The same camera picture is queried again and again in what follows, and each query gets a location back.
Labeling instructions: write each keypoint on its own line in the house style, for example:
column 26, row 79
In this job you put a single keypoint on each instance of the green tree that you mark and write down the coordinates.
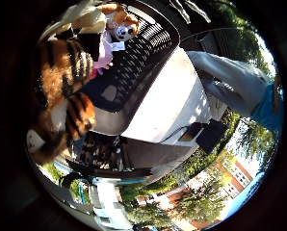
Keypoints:
column 201, row 202
column 259, row 138

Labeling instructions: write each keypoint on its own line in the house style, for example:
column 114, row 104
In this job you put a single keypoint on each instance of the orange dog plush toy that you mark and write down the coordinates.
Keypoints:
column 124, row 22

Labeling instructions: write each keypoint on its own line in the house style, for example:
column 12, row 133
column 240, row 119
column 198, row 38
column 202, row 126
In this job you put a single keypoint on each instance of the striped tiger plush toy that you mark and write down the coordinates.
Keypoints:
column 60, row 70

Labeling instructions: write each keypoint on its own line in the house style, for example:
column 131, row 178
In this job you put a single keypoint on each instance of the black robot mount with tag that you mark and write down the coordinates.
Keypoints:
column 98, row 150

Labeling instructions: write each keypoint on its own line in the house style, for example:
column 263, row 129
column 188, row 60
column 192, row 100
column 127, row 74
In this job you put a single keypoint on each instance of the black box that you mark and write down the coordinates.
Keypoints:
column 212, row 136

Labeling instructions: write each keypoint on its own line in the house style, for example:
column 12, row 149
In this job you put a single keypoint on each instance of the green hedge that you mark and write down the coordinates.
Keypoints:
column 198, row 160

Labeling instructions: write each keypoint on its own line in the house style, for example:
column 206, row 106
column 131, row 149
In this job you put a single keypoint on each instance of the black slatted plastic basket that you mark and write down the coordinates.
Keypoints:
column 140, row 64

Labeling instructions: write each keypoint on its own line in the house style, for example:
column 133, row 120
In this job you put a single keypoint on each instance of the red brick building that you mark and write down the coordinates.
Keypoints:
column 238, row 174

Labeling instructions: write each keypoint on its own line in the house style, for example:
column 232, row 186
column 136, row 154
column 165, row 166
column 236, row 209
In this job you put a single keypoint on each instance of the person in blue shirt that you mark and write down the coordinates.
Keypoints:
column 233, row 77

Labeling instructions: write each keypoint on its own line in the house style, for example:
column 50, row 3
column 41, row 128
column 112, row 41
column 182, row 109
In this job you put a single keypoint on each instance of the pink and white plush toy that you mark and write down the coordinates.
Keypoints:
column 104, row 53

